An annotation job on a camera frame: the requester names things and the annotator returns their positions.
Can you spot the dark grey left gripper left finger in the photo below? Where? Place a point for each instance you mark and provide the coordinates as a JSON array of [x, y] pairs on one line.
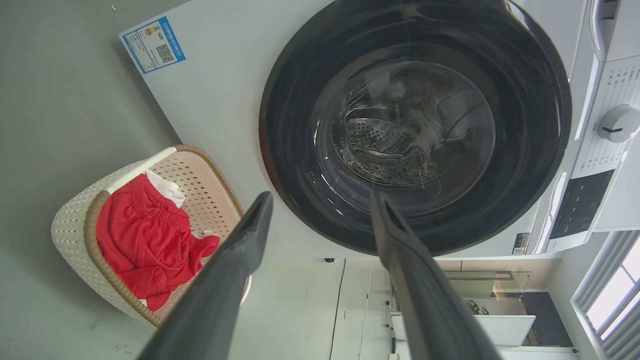
[[220, 280]]

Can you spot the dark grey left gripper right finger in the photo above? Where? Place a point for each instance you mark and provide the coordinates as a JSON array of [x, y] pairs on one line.
[[425, 300]]

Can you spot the cream perforated laundry basket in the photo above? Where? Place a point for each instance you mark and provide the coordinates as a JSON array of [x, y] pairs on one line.
[[75, 225]]

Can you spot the red garment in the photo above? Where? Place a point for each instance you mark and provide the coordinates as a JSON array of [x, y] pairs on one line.
[[145, 240]]

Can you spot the white garment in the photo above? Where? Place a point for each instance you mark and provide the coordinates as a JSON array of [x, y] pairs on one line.
[[167, 190]]

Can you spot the round black washing machine door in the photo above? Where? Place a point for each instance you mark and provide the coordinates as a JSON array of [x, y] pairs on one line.
[[290, 125]]

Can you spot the white front-load washing machine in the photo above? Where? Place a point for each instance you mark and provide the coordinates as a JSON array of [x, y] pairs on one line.
[[225, 100]]

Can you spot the black washing machine display panel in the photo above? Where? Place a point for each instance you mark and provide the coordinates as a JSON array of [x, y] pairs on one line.
[[582, 202]]

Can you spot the blue energy label sticker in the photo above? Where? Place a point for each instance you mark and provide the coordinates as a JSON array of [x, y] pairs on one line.
[[152, 45]]

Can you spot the white washing machine dial knob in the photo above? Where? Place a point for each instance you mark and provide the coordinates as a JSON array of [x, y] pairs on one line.
[[617, 122]]

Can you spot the white detergent drawer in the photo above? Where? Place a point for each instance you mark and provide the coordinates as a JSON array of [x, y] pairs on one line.
[[620, 30]]

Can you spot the window with white frame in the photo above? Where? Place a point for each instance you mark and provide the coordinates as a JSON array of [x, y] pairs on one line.
[[612, 295]]

